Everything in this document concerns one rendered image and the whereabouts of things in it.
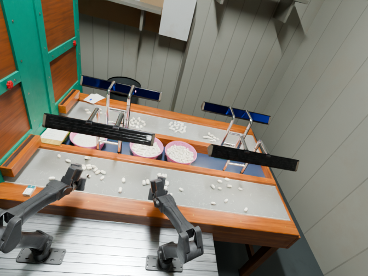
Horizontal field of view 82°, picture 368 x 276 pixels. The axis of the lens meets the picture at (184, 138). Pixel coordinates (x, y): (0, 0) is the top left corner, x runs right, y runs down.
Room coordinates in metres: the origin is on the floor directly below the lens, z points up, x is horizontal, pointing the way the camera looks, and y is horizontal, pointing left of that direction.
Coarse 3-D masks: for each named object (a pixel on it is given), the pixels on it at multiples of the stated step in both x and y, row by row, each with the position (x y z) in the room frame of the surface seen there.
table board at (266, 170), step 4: (260, 152) 1.70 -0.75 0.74; (264, 168) 1.52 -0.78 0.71; (268, 168) 1.50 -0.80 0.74; (264, 172) 1.49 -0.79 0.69; (268, 172) 1.45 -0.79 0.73; (268, 176) 1.42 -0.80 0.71; (272, 176) 1.40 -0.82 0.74; (276, 188) 1.27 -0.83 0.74; (280, 196) 1.20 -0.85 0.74; (284, 204) 1.13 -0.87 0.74; (288, 212) 1.06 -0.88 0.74; (292, 220) 1.01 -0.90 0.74; (296, 240) 0.88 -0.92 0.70; (292, 244) 0.88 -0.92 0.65; (288, 248) 0.88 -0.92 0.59
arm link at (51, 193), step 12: (48, 192) 0.48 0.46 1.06; (60, 192) 0.51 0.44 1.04; (24, 204) 0.39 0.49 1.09; (36, 204) 0.41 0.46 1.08; (48, 204) 0.45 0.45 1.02; (0, 216) 0.32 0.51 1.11; (12, 216) 0.34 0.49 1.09; (24, 216) 0.35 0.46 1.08; (12, 228) 0.30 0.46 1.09; (12, 240) 0.28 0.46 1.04
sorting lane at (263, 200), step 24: (24, 168) 0.77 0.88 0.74; (48, 168) 0.82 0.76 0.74; (120, 168) 1.00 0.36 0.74; (144, 168) 1.06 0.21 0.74; (96, 192) 0.76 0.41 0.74; (144, 192) 0.86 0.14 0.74; (168, 192) 0.92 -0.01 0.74; (192, 192) 0.98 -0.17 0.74; (216, 192) 1.04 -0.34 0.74; (240, 192) 1.11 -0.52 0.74; (264, 192) 1.19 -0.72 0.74; (264, 216) 0.96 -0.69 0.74; (288, 216) 1.03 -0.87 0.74
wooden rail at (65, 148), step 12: (96, 156) 1.02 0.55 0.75; (108, 156) 1.05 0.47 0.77; (120, 156) 1.08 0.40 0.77; (132, 156) 1.12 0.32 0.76; (168, 168) 1.12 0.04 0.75; (180, 168) 1.14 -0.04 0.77; (192, 168) 1.18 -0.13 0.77; (204, 168) 1.22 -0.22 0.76; (240, 180) 1.23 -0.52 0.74; (252, 180) 1.25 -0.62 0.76; (264, 180) 1.30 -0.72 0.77
